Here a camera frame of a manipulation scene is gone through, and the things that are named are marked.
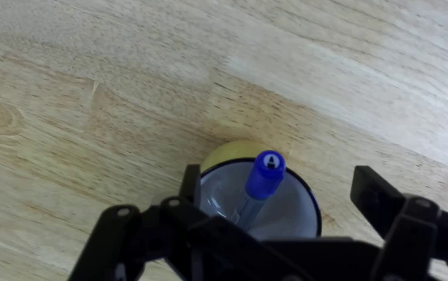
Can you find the yellow enamel mug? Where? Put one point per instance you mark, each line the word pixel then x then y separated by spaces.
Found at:
pixel 286 213

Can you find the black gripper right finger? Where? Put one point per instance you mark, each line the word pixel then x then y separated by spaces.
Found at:
pixel 416 239

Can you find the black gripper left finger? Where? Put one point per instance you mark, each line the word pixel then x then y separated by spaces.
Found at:
pixel 182 244

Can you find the blue capped marker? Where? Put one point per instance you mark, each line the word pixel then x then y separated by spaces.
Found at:
pixel 264 174

